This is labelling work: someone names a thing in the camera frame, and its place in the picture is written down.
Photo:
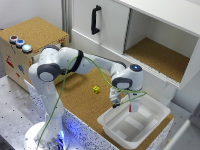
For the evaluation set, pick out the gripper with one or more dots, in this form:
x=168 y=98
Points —
x=125 y=94

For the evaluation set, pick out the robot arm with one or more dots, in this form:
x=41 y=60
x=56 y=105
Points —
x=50 y=100

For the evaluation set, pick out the white plastic box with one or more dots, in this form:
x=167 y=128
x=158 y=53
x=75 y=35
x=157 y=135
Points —
x=146 y=126

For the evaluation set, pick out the wooden drawer box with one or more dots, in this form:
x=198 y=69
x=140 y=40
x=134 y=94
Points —
x=36 y=31

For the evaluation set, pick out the yellow block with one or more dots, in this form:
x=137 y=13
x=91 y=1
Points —
x=96 y=89

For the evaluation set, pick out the white sliding door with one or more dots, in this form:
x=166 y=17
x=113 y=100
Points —
x=113 y=20

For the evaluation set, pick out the white cabinet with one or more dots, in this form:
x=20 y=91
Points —
x=173 y=13

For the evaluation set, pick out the green button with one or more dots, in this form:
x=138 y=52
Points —
x=27 y=48

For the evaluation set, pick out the blue button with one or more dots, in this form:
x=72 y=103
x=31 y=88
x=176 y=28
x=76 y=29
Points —
x=20 y=42

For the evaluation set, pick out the red button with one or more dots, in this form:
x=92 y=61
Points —
x=13 y=39

